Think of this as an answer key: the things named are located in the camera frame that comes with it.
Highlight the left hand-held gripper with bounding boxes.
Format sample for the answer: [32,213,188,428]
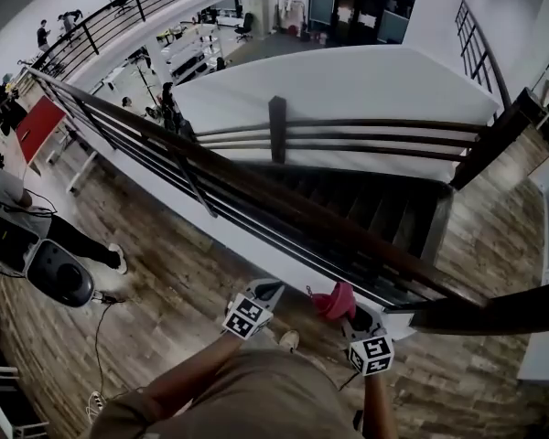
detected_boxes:
[222,277,285,340]

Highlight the white power strip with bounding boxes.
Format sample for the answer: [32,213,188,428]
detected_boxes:
[86,391,107,423]

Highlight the red cloth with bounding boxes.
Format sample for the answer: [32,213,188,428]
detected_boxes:
[311,281,356,322]

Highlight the person's left forearm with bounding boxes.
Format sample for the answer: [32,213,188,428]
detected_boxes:
[141,334,243,424]

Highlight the person's right forearm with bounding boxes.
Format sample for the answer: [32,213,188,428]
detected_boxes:
[363,372,399,439]

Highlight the person's olive shirt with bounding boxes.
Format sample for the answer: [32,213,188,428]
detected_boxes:
[89,348,362,439]

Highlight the white cabinet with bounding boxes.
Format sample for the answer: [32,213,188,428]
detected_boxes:
[241,0,278,40]

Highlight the dark wooden stair banister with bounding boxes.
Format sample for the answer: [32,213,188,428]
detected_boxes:
[191,87,532,191]

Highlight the white coats on rack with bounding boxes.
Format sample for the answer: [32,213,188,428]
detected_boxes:
[277,0,308,36]

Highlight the dark wooden railing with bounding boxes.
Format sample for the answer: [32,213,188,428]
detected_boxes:
[27,66,549,336]

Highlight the white shelving rack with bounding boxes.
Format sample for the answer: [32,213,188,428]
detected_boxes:
[164,23,225,84]

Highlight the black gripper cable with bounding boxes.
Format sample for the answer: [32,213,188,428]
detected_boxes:
[338,368,363,393]

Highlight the dark wooden staircase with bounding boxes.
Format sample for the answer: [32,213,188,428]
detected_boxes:
[242,162,454,264]

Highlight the red table with white legs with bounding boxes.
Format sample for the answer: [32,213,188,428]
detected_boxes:
[16,96,100,194]

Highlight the black metal wall fence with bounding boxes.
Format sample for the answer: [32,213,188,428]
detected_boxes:
[455,0,513,109]

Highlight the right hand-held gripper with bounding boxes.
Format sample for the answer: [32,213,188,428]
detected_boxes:
[340,304,395,377]

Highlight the black framed glass partition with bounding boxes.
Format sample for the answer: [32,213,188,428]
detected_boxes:
[308,0,425,46]

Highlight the black tether cable with adapter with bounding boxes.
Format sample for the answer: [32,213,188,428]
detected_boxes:
[90,290,123,411]

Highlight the person's left shoe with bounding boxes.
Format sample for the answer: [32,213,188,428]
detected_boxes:
[278,329,301,354]

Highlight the curved black metal balcony fence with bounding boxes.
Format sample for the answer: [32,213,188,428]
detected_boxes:
[36,0,257,77]

